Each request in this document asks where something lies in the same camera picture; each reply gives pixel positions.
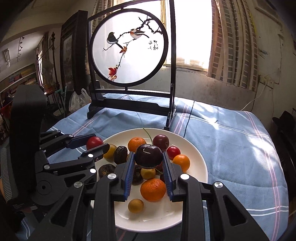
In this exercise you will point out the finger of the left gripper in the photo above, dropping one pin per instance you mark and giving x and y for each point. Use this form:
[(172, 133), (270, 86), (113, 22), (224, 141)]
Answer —
[(94, 154), (78, 141)]

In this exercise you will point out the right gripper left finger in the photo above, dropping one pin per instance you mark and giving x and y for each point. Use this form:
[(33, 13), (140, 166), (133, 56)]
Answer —
[(68, 218)]

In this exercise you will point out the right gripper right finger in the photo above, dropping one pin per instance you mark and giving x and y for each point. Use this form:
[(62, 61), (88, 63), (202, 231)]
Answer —
[(228, 219)]

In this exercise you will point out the pale yellow small fruit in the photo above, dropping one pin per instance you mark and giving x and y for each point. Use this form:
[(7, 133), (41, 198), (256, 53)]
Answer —
[(136, 206)]

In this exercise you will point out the orange tangerine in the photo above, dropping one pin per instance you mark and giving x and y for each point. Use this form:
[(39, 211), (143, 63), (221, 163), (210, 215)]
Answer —
[(134, 143)]

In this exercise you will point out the large orange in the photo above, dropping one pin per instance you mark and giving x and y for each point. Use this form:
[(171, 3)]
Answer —
[(153, 190)]

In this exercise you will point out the dark purple plum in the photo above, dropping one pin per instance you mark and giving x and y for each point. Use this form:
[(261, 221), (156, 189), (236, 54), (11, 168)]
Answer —
[(148, 156)]

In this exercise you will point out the small mandarin orange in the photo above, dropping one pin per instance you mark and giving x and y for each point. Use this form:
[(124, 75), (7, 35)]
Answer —
[(183, 161)]

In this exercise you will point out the red plum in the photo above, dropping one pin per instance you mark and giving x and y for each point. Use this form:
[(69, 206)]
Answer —
[(161, 141)]

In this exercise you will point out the small red tomato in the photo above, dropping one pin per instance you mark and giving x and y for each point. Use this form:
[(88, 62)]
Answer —
[(173, 151)]

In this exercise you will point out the red cherry tomato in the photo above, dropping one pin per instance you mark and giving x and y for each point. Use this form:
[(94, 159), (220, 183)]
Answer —
[(93, 142)]

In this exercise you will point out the plastic bags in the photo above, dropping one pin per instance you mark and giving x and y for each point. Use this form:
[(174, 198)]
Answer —
[(78, 101)]

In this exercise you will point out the white round plate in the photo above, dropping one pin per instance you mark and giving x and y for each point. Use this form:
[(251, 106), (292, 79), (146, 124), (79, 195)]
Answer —
[(163, 214)]

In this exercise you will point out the blue striped tablecloth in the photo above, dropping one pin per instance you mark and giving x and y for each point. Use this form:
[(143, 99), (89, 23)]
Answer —
[(235, 145)]

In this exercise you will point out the dark framed painting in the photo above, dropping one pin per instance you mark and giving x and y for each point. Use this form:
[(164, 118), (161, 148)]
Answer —
[(73, 52)]

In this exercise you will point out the bird painting table screen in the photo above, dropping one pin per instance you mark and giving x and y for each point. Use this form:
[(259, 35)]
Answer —
[(126, 47)]

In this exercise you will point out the left checkered curtain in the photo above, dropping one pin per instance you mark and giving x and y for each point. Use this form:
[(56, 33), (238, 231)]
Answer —
[(100, 5)]

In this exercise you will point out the checkered curtain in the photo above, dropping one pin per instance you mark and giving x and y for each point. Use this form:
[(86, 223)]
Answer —
[(234, 51), (100, 5)]

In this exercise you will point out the right checkered curtain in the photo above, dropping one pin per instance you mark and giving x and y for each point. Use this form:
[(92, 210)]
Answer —
[(234, 51)]

